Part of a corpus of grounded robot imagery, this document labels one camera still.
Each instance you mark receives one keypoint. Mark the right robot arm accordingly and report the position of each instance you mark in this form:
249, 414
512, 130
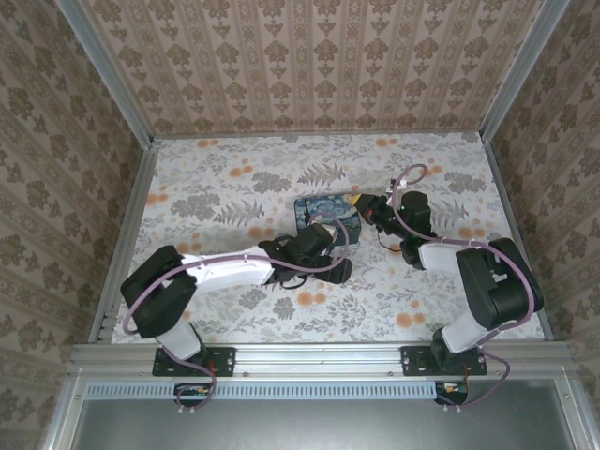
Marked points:
492, 286

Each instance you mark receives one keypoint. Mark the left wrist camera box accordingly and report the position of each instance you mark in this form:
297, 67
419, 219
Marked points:
319, 238

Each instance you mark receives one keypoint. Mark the black controller board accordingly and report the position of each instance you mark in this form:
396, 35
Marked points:
192, 393
452, 392

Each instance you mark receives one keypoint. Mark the floral tablecloth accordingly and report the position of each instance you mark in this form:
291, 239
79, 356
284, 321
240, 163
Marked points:
225, 178

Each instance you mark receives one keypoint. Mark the aluminium frame post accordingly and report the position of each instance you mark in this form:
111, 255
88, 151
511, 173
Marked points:
108, 70
515, 65

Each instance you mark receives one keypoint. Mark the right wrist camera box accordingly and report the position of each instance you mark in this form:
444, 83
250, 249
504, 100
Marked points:
377, 208

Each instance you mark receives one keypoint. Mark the blue painted print box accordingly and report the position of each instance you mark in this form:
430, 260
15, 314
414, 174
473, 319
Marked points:
323, 208

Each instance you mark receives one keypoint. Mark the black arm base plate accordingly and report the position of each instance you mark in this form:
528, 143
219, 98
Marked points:
415, 361
220, 361

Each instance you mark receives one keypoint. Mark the aluminium side rail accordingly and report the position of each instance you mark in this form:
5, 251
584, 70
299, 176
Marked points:
518, 234
124, 244

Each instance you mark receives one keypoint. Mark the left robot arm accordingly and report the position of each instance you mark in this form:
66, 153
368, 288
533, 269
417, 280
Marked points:
225, 269

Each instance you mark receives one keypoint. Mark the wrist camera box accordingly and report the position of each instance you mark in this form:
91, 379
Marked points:
319, 238
377, 208

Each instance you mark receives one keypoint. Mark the grey metal panel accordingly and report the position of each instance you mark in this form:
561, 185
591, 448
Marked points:
304, 426

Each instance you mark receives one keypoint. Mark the aluminium cross rail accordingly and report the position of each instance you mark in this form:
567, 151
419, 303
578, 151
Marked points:
319, 358

